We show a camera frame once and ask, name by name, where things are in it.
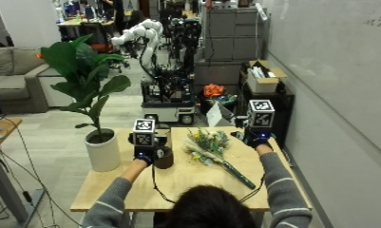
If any person's right hand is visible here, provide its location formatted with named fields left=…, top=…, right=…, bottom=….
left=231, top=127, right=273, bottom=150

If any person's left hand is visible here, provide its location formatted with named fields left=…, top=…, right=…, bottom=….
left=134, top=132, right=171, bottom=167

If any dark brown vase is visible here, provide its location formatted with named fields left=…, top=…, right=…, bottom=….
left=154, top=145, right=175, bottom=170

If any left glove marker cube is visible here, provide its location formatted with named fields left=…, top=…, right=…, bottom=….
left=132, top=118, right=158, bottom=147

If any glove marker cube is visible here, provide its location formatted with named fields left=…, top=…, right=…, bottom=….
left=247, top=99, right=276, bottom=128
left=132, top=118, right=158, bottom=147

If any right glove marker cube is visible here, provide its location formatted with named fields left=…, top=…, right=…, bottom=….
left=247, top=99, right=276, bottom=128

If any black cabinet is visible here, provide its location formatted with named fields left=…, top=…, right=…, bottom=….
left=237, top=71, right=296, bottom=149

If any white cylindrical plant pot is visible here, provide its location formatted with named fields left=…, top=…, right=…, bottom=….
left=84, top=127, right=122, bottom=173

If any dried flower bouquet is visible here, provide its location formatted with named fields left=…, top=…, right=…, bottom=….
left=183, top=127, right=257, bottom=190

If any white paper bag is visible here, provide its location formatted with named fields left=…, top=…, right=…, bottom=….
left=204, top=101, right=239, bottom=128

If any orange cloth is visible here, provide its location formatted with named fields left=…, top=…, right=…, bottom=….
left=203, top=83, right=227, bottom=98

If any open cardboard box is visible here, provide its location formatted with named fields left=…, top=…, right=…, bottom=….
left=244, top=60, right=289, bottom=94

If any the person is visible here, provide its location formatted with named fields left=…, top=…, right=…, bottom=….
left=80, top=143, right=315, bottom=228

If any large green leafy plant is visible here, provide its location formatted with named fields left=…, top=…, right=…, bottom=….
left=39, top=33, right=132, bottom=135

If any whiteboard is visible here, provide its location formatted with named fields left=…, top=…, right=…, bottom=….
left=257, top=0, right=381, bottom=162

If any wooden side desk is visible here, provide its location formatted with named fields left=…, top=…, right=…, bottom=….
left=0, top=117, right=46, bottom=224

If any grey sofa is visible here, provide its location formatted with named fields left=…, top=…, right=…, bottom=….
left=0, top=47, right=76, bottom=114

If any background office desk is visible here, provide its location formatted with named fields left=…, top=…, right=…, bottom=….
left=56, top=16, right=116, bottom=42

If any black glove cable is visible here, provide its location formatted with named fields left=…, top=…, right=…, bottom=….
left=239, top=172, right=267, bottom=203
left=151, top=164, right=178, bottom=205

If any black floor cable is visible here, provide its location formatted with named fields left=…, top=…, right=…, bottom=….
left=0, top=119, right=84, bottom=228

